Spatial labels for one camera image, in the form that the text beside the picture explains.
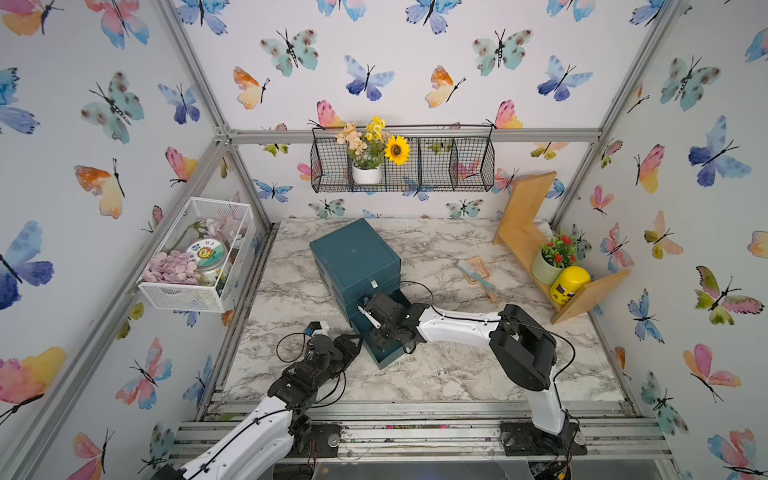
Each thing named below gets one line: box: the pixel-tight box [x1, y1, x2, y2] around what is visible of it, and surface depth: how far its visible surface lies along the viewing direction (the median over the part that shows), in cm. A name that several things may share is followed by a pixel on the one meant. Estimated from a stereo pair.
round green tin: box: [187, 238, 228, 271], surface depth 67 cm
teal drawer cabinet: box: [309, 218, 405, 360], surface depth 84 cm
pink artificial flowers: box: [142, 250, 201, 285], surface depth 61 cm
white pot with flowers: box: [334, 116, 412, 185], surface depth 86 cm
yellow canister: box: [550, 266, 591, 305], surface depth 86 cm
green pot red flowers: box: [532, 235, 577, 285], surface depth 88 cm
